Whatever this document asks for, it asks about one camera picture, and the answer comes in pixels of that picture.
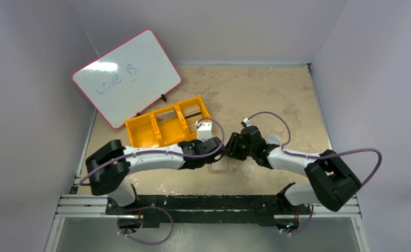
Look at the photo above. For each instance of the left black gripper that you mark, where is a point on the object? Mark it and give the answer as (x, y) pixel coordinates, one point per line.
(213, 144)

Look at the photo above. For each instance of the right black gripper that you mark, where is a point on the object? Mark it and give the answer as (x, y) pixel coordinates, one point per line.
(235, 145)

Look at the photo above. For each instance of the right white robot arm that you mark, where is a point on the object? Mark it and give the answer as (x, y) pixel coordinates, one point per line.
(330, 181)

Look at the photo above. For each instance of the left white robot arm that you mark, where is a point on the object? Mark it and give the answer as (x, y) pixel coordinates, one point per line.
(109, 166)

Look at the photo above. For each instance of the cards in right compartment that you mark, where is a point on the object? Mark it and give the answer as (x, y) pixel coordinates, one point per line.
(191, 115)

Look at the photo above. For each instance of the card in middle compartment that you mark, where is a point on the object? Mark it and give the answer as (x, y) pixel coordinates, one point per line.
(166, 116)

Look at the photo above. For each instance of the yellow plastic compartment tray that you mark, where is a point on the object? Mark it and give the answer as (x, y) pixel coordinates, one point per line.
(144, 131)

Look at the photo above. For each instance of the small clear plastic cup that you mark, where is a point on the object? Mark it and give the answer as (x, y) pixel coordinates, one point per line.
(274, 139)

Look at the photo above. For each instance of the black whiteboard stand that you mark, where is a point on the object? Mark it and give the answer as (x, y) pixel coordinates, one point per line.
(162, 97)

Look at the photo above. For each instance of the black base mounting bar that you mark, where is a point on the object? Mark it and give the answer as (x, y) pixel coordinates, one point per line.
(263, 210)

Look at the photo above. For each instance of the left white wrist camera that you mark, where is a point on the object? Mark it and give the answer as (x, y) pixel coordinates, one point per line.
(204, 130)

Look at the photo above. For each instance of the white board with pink frame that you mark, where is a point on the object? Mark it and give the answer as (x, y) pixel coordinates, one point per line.
(128, 79)

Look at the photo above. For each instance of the aluminium rail frame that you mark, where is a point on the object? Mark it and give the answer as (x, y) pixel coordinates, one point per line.
(277, 99)

